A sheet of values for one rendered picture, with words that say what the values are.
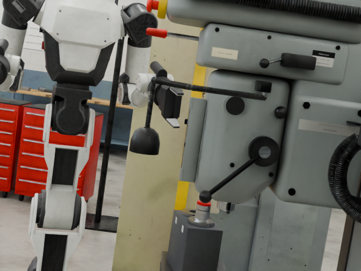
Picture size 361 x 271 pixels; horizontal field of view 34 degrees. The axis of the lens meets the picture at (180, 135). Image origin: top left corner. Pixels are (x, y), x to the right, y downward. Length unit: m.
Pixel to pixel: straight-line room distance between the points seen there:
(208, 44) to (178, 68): 1.84
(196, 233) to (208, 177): 0.52
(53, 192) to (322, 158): 1.09
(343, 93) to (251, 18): 0.28
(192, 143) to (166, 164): 1.78
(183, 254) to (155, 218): 1.39
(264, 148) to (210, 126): 0.14
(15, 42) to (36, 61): 8.52
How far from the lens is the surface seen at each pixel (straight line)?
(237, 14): 1.34
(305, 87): 1.39
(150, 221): 3.29
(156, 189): 3.25
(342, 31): 1.39
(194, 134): 1.45
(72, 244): 2.21
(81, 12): 2.06
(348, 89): 1.41
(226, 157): 1.38
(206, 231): 1.90
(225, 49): 1.34
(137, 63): 2.20
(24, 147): 6.21
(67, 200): 2.17
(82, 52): 2.07
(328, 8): 1.34
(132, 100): 2.17
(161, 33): 1.54
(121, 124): 10.52
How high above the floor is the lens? 1.62
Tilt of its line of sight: 7 degrees down
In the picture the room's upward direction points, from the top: 8 degrees clockwise
